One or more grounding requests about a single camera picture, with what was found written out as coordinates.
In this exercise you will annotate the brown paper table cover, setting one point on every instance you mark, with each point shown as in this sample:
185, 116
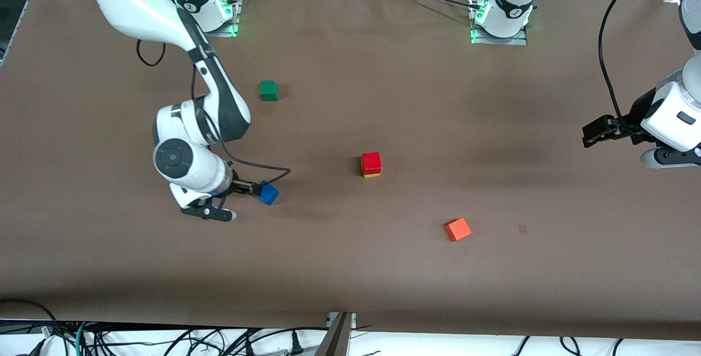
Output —
164, 263

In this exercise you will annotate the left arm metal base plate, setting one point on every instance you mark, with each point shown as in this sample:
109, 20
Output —
498, 41

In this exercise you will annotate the aluminium frame beam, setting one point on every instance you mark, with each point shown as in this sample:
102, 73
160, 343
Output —
337, 339

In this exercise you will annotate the yellow wooden cube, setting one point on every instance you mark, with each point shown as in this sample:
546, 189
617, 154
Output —
372, 176

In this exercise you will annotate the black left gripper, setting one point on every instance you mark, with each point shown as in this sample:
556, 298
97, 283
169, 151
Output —
635, 116

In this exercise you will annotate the green wooden cube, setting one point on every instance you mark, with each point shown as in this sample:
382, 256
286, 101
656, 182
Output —
268, 90

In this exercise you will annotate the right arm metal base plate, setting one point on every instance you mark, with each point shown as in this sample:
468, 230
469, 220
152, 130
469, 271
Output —
224, 33

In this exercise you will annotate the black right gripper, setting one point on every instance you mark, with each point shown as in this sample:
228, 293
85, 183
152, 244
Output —
240, 186

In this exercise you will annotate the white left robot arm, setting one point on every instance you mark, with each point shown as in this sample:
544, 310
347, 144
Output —
512, 0

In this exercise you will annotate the black power plug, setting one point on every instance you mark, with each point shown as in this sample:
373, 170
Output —
296, 345

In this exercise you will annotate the orange wooden cube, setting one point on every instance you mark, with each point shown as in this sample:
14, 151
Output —
458, 230

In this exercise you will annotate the red wooden cube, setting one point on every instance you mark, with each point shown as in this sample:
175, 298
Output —
371, 161

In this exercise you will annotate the blue wooden cube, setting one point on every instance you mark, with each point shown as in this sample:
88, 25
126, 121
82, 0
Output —
270, 196

